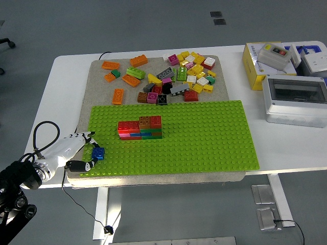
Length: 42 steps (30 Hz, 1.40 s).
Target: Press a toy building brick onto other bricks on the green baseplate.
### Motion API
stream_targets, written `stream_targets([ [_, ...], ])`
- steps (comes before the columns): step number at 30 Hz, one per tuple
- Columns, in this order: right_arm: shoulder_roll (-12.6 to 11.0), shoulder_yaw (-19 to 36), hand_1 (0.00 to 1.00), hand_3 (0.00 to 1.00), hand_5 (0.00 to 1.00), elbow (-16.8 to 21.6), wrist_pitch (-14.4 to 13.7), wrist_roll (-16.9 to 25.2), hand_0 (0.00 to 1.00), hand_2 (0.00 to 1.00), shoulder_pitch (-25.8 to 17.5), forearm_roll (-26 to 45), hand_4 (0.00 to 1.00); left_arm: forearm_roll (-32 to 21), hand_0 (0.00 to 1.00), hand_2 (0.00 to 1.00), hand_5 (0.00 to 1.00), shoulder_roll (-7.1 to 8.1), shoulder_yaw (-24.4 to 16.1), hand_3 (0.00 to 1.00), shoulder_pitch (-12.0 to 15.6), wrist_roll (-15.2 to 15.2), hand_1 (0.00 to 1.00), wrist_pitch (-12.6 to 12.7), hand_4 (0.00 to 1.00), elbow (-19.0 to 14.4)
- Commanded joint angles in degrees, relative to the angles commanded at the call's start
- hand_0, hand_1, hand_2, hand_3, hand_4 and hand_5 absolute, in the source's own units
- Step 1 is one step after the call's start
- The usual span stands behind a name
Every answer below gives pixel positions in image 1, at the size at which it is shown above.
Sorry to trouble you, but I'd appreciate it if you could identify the silver metal floor plate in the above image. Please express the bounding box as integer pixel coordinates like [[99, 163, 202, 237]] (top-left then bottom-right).
[[251, 184, 276, 205], [256, 207, 283, 232]]

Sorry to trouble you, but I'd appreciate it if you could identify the white table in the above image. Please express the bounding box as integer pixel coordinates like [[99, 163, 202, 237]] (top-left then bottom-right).
[[16, 40, 327, 241]]

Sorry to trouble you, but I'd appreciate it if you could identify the white wall socket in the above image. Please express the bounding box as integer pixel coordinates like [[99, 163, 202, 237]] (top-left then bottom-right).
[[302, 53, 327, 75]]

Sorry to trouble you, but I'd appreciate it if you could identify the grey metal base plate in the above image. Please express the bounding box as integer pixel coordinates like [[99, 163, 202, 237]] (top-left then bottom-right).
[[108, 236, 238, 245]]

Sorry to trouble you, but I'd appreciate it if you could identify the small white box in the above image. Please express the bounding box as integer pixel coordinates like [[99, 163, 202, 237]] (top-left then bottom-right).
[[290, 44, 304, 69]]

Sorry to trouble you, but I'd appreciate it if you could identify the long grey toy brick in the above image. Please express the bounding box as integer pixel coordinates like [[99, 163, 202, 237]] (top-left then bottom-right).
[[170, 83, 191, 96]]

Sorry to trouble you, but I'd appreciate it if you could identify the yellow sloped toy brick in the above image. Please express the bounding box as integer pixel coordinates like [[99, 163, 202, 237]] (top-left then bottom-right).
[[147, 73, 164, 87]]

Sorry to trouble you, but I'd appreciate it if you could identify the long lime green brick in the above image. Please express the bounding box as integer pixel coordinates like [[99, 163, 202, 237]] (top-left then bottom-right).
[[126, 66, 147, 80]]

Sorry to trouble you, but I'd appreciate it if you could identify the white electrical enclosure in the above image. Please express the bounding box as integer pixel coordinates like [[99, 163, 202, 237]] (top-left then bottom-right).
[[261, 73, 327, 129]]

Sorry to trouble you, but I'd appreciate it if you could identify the large yellow toy brick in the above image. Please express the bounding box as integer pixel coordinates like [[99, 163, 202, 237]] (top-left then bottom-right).
[[190, 52, 205, 65], [190, 64, 205, 75]]

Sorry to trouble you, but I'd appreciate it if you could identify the grey brick with holes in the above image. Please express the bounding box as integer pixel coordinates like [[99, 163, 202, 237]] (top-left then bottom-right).
[[156, 66, 176, 80]]

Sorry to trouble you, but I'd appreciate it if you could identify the grey-brown mat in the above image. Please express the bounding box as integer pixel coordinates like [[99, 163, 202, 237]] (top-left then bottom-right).
[[66, 55, 246, 188]]

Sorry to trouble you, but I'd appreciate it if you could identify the red sloped toy brick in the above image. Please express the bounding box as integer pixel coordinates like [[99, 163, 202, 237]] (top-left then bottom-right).
[[183, 89, 200, 102]]

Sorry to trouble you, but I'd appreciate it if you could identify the square red toy brick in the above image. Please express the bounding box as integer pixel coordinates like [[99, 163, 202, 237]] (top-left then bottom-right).
[[150, 115, 162, 129]]

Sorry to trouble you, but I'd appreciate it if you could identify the lime green studded brick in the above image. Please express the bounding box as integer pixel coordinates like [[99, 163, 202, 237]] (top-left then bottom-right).
[[176, 66, 188, 82]]

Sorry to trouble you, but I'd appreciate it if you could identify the long orange toy brick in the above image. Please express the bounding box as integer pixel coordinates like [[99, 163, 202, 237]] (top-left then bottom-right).
[[122, 73, 142, 88], [112, 88, 125, 106], [129, 54, 149, 68], [101, 61, 121, 71]]

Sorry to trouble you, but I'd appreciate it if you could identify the thin black cable with plug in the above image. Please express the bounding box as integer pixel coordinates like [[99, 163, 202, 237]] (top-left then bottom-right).
[[61, 167, 114, 235]]

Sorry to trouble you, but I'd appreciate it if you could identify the green studded baseplate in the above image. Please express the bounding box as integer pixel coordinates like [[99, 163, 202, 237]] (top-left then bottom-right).
[[79, 100, 260, 176]]

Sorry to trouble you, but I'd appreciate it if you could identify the black floor cable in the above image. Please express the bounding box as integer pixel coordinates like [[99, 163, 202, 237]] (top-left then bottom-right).
[[272, 218, 306, 245]]

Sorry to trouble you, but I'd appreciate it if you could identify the yellow cardboard box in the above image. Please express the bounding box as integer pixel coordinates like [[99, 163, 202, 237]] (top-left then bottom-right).
[[242, 41, 297, 91]]

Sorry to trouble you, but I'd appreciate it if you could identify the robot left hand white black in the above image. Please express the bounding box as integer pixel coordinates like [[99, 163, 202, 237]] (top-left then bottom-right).
[[40, 131, 103, 180]]

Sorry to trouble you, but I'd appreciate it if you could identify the grey push-button switch box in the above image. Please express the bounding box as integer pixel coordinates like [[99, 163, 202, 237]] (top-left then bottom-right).
[[256, 42, 293, 72]]

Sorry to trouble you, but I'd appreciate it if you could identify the red brick under white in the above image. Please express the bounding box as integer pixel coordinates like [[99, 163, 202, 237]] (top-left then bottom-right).
[[200, 60, 216, 71]]

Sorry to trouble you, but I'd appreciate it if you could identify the long red toy brick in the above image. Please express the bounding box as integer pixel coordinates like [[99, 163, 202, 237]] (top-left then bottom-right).
[[118, 120, 141, 134]]

